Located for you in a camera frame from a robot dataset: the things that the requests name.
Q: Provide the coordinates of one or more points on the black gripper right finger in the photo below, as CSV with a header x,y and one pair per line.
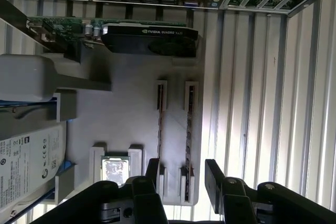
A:
x,y
236,203

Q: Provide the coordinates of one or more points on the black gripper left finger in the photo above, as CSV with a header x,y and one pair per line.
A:
x,y
147,203

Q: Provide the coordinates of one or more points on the RAM stick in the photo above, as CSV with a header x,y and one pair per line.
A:
x,y
160,98
189,129

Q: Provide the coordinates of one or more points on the silver CPU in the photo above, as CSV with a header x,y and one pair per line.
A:
x,y
115,169

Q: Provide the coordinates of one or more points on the grey parts rack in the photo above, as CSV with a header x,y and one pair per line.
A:
x,y
131,119

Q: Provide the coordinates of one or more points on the hard disk in blue carrier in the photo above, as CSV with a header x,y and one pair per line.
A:
x,y
26,161

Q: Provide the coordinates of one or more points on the black graphics card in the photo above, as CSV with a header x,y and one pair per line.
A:
x,y
147,43

